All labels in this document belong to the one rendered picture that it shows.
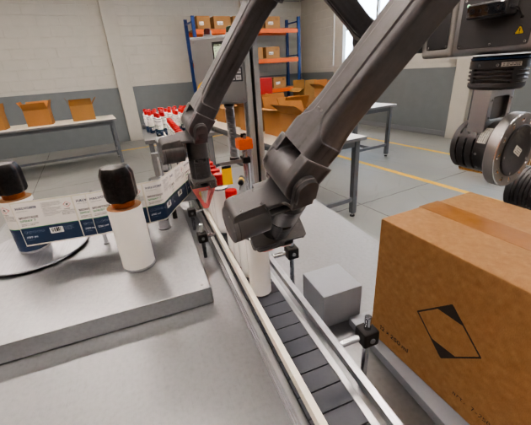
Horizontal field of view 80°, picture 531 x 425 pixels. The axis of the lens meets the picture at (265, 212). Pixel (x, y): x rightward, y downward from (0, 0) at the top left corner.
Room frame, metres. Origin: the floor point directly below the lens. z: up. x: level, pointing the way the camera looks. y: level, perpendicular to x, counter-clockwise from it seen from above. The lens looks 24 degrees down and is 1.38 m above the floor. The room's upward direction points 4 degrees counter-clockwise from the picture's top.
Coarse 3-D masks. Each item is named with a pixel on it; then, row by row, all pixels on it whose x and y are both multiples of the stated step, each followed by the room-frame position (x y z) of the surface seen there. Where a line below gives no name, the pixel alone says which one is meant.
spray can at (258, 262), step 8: (248, 240) 0.61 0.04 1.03; (248, 248) 0.62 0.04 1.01; (248, 256) 0.62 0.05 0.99; (256, 256) 0.61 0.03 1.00; (264, 256) 0.61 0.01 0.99; (248, 264) 0.62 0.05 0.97; (256, 264) 0.61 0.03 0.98; (264, 264) 0.61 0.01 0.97; (256, 272) 0.61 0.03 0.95; (264, 272) 0.61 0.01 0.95; (256, 280) 0.61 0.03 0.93; (264, 280) 0.61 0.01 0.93; (256, 288) 0.61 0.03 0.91; (264, 288) 0.61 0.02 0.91; (256, 296) 0.61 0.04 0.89; (264, 296) 0.61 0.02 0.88
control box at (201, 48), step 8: (192, 40) 1.06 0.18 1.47; (200, 40) 1.06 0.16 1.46; (208, 40) 1.05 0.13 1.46; (216, 40) 1.04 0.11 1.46; (192, 48) 1.06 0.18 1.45; (200, 48) 1.06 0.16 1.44; (208, 48) 1.05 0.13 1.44; (192, 56) 1.07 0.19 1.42; (200, 56) 1.06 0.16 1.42; (208, 56) 1.05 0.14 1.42; (200, 64) 1.06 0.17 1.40; (208, 64) 1.05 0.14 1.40; (200, 72) 1.06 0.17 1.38; (200, 80) 1.06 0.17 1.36; (232, 88) 1.03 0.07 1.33; (240, 88) 1.03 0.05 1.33; (224, 96) 1.04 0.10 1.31; (232, 96) 1.03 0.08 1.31; (240, 96) 1.03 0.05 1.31
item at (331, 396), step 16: (208, 224) 1.03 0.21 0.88; (224, 256) 0.84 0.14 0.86; (272, 288) 0.64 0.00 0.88; (272, 304) 0.58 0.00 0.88; (288, 304) 0.58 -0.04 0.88; (272, 320) 0.53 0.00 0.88; (288, 320) 0.53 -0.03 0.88; (288, 336) 0.48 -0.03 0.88; (304, 336) 0.48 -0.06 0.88; (288, 352) 0.44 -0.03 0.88; (304, 352) 0.44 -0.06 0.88; (320, 352) 0.44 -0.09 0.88; (304, 368) 0.41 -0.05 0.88; (320, 368) 0.40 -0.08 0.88; (320, 384) 0.37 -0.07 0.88; (336, 384) 0.37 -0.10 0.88; (320, 400) 0.34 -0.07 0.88; (336, 400) 0.34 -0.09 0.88; (352, 400) 0.34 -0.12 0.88; (336, 416) 0.32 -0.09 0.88; (352, 416) 0.31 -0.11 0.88
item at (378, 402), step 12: (276, 264) 0.62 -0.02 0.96; (288, 288) 0.54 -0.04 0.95; (300, 300) 0.49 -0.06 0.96; (312, 312) 0.46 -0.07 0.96; (324, 324) 0.42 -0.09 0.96; (324, 336) 0.40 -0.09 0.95; (336, 348) 0.37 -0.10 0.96; (348, 360) 0.35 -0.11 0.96; (360, 372) 0.33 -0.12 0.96; (360, 384) 0.31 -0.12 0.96; (372, 396) 0.29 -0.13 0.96; (384, 408) 0.27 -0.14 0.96; (384, 420) 0.26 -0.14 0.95; (396, 420) 0.25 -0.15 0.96
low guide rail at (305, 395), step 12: (216, 228) 0.93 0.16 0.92; (228, 252) 0.77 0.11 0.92; (240, 276) 0.65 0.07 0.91; (252, 300) 0.56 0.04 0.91; (264, 312) 0.52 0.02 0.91; (264, 324) 0.49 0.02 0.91; (276, 336) 0.45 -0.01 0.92; (276, 348) 0.43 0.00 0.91; (288, 360) 0.39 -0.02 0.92; (288, 372) 0.38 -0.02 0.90; (300, 384) 0.35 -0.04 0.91; (300, 396) 0.34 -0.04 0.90; (312, 396) 0.33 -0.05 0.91; (312, 408) 0.31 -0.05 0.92; (324, 420) 0.29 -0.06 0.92
